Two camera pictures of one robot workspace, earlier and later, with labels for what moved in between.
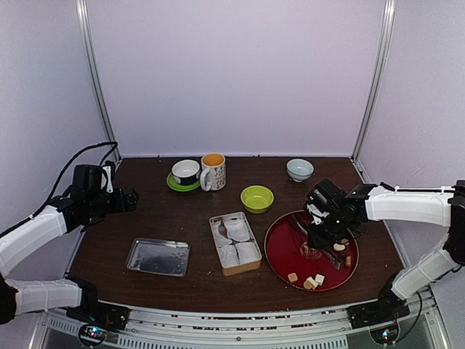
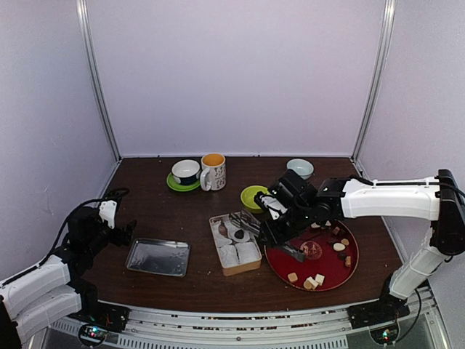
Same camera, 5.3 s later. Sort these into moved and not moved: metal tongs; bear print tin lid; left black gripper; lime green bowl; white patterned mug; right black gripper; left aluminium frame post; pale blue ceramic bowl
Moved: left black gripper; metal tongs; right black gripper
Not moved: lime green bowl; bear print tin lid; pale blue ceramic bowl; left aluminium frame post; white patterned mug
